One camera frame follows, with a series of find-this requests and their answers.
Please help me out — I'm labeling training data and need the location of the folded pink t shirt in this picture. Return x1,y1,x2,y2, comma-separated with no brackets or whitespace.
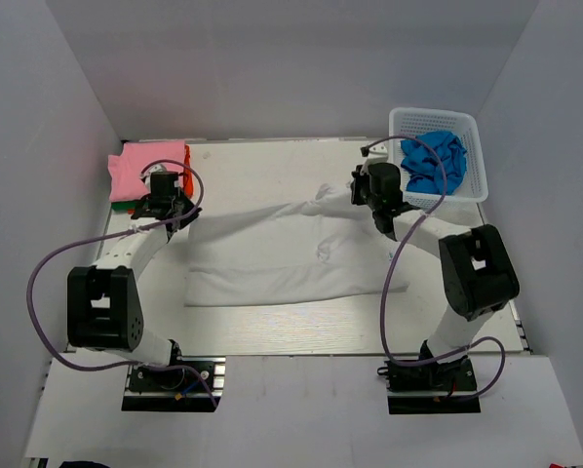
107,140,185,203

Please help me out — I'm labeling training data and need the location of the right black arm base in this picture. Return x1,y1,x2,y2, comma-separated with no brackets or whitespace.
376,357,481,415

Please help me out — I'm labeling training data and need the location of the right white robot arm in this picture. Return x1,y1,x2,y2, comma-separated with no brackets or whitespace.
351,162,520,389

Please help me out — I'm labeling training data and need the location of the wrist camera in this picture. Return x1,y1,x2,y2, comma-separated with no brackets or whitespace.
360,143,389,175
140,163,169,178

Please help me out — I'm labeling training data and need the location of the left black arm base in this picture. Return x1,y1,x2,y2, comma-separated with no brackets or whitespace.
121,356,226,413

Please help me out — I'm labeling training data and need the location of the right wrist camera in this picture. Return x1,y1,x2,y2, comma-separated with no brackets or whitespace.
360,143,389,175

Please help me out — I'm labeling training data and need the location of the white plastic basket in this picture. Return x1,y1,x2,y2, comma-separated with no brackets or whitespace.
387,107,488,209

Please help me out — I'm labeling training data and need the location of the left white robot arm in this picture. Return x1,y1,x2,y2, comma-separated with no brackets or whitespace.
67,171,200,389

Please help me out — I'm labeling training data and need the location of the white t shirt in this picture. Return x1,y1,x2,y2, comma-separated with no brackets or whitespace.
184,184,396,307

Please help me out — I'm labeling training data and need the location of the folded green t shirt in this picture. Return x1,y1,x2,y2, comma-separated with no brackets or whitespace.
111,200,138,214

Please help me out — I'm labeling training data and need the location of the blue t shirt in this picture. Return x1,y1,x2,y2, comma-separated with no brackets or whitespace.
401,131,467,196

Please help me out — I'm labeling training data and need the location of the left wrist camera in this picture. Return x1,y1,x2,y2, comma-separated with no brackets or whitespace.
140,163,169,178

